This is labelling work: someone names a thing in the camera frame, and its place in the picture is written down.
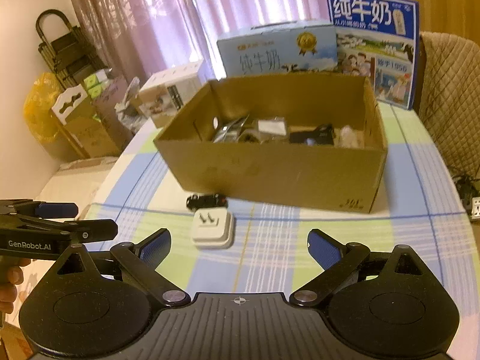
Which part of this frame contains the white power adapter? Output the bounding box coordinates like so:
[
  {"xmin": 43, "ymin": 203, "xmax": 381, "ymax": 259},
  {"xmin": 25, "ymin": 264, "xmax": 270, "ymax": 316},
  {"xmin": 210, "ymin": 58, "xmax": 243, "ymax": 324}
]
[{"xmin": 191, "ymin": 207, "xmax": 234, "ymax": 250}]

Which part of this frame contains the black toy car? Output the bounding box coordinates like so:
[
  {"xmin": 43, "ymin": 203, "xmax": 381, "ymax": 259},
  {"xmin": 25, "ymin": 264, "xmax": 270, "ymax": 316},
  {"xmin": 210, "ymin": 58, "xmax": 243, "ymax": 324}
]
[{"xmin": 185, "ymin": 193, "xmax": 228, "ymax": 212}]

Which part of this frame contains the cotton swabs bag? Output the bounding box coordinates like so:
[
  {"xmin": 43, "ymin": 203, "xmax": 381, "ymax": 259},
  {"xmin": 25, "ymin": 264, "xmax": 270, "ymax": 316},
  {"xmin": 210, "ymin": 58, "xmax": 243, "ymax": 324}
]
[{"xmin": 334, "ymin": 125, "xmax": 365, "ymax": 149}]

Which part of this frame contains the black rectangular product box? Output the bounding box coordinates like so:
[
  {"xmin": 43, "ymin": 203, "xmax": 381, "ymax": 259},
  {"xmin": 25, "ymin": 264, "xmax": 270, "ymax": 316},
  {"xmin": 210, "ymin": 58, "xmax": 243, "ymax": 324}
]
[{"xmin": 289, "ymin": 124, "xmax": 335, "ymax": 146}]

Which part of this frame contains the silver foil pouch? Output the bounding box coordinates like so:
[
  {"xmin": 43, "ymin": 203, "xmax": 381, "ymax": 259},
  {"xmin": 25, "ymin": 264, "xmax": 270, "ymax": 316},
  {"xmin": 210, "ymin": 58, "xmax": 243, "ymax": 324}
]
[{"xmin": 212, "ymin": 115, "xmax": 249, "ymax": 143}]

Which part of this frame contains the white pads clear pack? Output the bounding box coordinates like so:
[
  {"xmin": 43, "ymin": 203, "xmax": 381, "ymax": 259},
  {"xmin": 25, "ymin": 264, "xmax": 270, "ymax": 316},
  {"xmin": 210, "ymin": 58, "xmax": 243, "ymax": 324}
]
[{"xmin": 257, "ymin": 117, "xmax": 288, "ymax": 137}]

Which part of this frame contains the person left hand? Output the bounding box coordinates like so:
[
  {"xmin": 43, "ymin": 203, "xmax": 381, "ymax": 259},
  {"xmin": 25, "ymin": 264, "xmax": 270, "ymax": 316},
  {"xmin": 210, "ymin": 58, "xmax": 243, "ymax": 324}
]
[{"xmin": 0, "ymin": 256, "xmax": 32, "ymax": 314}]

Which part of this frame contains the brown paper bag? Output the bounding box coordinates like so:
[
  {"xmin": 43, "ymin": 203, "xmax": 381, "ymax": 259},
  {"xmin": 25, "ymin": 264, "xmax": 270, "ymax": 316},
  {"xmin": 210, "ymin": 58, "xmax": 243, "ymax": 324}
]
[{"xmin": 50, "ymin": 85, "xmax": 125, "ymax": 158}]

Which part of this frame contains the yellow plastic bag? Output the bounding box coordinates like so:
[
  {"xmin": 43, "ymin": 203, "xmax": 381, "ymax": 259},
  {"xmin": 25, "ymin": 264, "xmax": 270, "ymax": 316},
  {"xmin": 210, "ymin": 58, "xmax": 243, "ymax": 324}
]
[{"xmin": 23, "ymin": 72, "xmax": 68, "ymax": 159}]

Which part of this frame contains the brown cardboard box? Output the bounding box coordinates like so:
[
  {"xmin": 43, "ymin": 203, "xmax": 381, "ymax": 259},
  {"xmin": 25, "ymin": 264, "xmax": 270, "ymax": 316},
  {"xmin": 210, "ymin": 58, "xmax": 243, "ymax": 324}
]
[{"xmin": 154, "ymin": 72, "xmax": 387, "ymax": 213}]

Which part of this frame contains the green tissue stack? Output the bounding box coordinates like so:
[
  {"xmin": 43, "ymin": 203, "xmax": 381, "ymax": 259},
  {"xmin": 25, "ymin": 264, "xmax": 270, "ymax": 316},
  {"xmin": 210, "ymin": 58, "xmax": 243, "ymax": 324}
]
[{"xmin": 83, "ymin": 68, "xmax": 113, "ymax": 99}]

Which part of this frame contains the white power strip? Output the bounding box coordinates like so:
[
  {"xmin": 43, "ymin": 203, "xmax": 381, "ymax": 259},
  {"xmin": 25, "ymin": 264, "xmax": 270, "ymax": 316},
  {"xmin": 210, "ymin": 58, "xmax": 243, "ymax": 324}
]
[{"xmin": 470, "ymin": 197, "xmax": 480, "ymax": 221}]

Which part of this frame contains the white beige appliance box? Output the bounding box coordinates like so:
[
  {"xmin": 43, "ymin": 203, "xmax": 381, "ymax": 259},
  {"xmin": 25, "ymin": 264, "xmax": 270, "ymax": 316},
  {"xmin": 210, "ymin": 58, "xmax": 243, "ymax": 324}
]
[{"xmin": 137, "ymin": 60, "xmax": 208, "ymax": 128}]

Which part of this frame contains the black folding cart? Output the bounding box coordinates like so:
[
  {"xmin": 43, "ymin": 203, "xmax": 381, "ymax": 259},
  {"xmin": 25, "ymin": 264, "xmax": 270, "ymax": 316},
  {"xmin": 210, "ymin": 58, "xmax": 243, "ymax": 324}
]
[{"xmin": 35, "ymin": 9, "xmax": 107, "ymax": 89}]

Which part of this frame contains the quilted beige chair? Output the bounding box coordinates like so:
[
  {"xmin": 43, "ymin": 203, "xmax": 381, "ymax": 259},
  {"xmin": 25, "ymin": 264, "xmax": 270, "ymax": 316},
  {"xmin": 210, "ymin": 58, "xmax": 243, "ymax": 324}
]
[{"xmin": 418, "ymin": 32, "xmax": 479, "ymax": 177}]

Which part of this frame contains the pink curtain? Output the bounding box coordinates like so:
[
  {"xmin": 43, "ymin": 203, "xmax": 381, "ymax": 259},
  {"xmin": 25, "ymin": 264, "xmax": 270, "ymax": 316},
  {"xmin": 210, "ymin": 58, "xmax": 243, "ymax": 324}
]
[{"xmin": 71, "ymin": 0, "xmax": 328, "ymax": 81}]

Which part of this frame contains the light blue milk carton box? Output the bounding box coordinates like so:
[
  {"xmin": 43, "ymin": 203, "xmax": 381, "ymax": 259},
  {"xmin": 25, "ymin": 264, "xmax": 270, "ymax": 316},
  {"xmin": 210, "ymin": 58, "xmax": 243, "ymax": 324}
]
[{"xmin": 217, "ymin": 20, "xmax": 338, "ymax": 77}]

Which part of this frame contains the dark blue milk carton box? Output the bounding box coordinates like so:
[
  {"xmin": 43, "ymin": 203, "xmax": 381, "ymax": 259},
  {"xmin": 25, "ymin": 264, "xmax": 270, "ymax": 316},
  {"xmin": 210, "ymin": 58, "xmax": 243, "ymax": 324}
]
[{"xmin": 327, "ymin": 0, "xmax": 419, "ymax": 110}]

